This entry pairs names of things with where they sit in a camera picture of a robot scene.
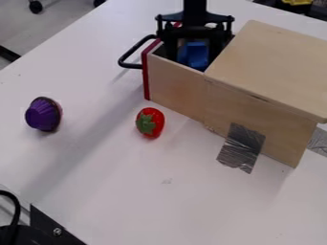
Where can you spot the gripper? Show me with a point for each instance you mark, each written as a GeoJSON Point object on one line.
{"type": "Point", "coordinates": [193, 30]}

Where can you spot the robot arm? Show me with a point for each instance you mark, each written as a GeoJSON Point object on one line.
{"type": "Point", "coordinates": [195, 8]}

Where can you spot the drawer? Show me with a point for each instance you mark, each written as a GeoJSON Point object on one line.
{"type": "Point", "coordinates": [174, 83]}

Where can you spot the blue toy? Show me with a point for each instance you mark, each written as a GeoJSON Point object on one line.
{"type": "Point", "coordinates": [195, 54]}

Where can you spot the cabinet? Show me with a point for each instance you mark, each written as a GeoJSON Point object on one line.
{"type": "Point", "coordinates": [272, 79]}

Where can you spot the red toy strawberry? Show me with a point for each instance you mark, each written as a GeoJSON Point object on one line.
{"type": "Point", "coordinates": [151, 122]}

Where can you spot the grey tape strip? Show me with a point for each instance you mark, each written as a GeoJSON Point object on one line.
{"type": "Point", "coordinates": [240, 148]}

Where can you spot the black chair wheel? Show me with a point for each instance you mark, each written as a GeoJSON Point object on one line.
{"type": "Point", "coordinates": [36, 6]}

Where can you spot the purple toy cupcake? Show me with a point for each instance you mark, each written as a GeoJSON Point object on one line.
{"type": "Point", "coordinates": [42, 114]}

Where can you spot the black metal bracket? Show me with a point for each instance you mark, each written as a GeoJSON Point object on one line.
{"type": "Point", "coordinates": [47, 228]}

